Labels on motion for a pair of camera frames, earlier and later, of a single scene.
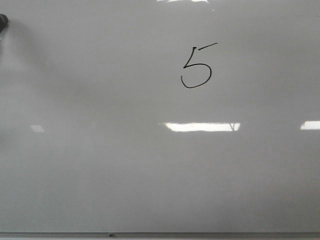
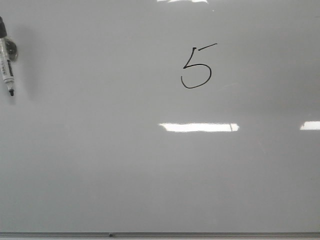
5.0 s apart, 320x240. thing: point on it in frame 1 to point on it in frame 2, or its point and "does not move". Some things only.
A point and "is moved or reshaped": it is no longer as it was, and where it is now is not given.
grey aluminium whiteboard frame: [159, 235] does not move
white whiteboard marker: [4, 22] is moved or reshaped
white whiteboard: [160, 116] does not move
